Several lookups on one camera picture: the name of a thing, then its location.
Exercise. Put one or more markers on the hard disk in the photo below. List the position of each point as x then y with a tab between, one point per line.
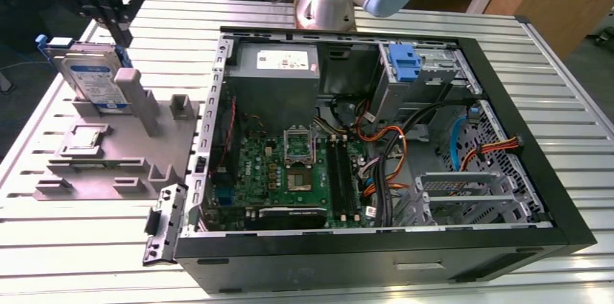
91	77

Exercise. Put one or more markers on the metal disk bay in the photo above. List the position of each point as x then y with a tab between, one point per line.
468	198

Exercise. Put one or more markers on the black office chair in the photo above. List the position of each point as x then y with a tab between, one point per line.
19	31

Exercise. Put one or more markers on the silver CPU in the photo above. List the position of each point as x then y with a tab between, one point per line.
86	137

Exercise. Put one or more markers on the grey parts rack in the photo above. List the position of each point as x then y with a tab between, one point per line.
125	153

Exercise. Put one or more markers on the grey power supply unit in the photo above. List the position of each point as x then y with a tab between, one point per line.
274	95

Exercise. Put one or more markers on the green RAM stick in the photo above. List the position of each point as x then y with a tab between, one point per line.
111	164

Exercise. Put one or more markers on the green motherboard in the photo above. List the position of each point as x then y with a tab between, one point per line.
259	174

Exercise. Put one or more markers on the metal locking lever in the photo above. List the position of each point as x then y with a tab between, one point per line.
315	149

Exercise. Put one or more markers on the blue drive latch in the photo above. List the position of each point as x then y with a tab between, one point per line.
405	63

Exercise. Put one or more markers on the metal optical drive cage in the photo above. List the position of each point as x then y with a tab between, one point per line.
393	102

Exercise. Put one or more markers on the CPU socket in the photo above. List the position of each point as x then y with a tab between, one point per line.
302	181

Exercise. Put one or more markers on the black RAM slot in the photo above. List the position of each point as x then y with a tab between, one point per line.
337	178
351	182

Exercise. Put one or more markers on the black graphics card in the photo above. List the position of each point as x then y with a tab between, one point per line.
293	218

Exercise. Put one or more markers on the black PC case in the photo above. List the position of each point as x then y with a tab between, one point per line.
335	264

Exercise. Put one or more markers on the wooden cabinet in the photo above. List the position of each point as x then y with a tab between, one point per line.
566	2

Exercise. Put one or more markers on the grey case side bracket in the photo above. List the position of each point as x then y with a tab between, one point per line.
167	225

